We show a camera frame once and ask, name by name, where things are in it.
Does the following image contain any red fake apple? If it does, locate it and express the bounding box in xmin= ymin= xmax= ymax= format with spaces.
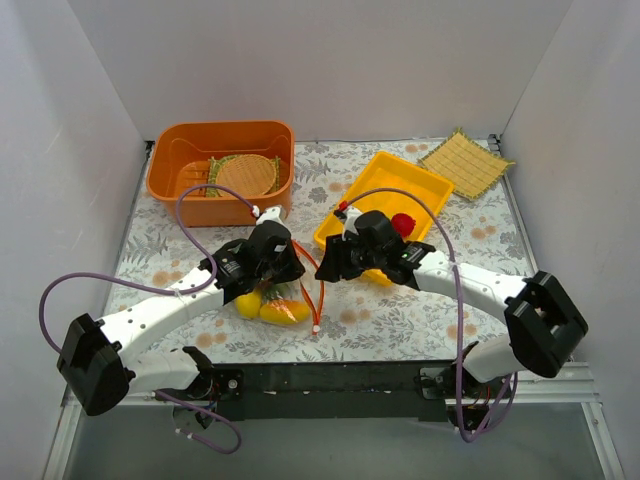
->
xmin=391 ymin=213 xmax=416 ymax=238

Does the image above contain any clear zip top bag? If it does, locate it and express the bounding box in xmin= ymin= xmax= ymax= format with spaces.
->
xmin=234 ymin=239 xmax=324 ymax=335

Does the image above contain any yellow orange fake mango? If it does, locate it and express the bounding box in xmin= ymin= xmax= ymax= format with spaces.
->
xmin=259 ymin=299 xmax=311 ymax=326

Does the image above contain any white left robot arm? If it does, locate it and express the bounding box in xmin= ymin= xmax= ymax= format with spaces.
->
xmin=58 ymin=220 xmax=305 ymax=416

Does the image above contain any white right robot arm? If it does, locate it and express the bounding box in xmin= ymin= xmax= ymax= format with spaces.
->
xmin=315 ymin=206 xmax=588 ymax=398

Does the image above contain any yellow fake lemon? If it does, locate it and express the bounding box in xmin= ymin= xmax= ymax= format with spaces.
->
xmin=234 ymin=289 xmax=262 ymax=319

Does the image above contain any yellow plastic tray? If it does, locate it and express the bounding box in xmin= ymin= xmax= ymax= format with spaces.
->
xmin=313 ymin=150 xmax=456 ymax=287

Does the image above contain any round woven bamboo tray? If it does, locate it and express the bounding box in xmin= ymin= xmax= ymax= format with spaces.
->
xmin=216 ymin=153 xmax=277 ymax=198

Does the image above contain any orange plastic tub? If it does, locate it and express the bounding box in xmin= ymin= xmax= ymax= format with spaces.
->
xmin=147 ymin=120 xmax=295 ymax=227

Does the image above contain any green edged woven mat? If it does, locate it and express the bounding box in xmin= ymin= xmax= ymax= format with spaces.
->
xmin=205 ymin=155 xmax=282 ymax=198

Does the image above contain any square yellow bamboo mat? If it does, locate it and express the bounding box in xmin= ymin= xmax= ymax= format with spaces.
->
xmin=419 ymin=128 xmax=515 ymax=201

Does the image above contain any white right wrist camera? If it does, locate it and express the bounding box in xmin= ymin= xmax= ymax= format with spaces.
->
xmin=333 ymin=201 xmax=362 ymax=240

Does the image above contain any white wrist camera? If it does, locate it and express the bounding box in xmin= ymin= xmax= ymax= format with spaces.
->
xmin=333 ymin=201 xmax=362 ymax=240
xmin=255 ymin=205 xmax=286 ymax=230

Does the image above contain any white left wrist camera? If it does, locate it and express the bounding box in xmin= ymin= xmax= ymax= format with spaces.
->
xmin=255 ymin=205 xmax=286 ymax=230

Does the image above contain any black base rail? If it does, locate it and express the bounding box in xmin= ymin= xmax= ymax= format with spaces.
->
xmin=154 ymin=359 xmax=494 ymax=424

